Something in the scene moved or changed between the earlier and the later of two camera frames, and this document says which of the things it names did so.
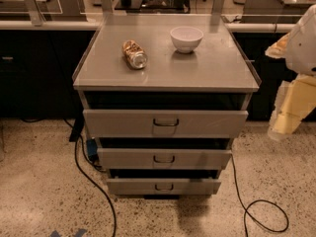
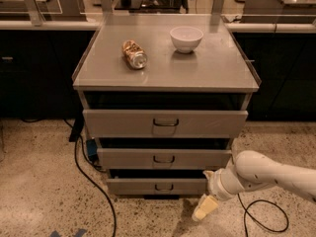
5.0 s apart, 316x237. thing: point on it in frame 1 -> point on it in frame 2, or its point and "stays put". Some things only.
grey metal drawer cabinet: x=164 y=96 stays put
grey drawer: x=163 y=186 stays put
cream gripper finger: x=294 y=102 -> x=203 y=207
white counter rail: x=66 y=24 stays put
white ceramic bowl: x=186 y=39 stays put
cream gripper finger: x=278 y=48 -> x=209 y=174
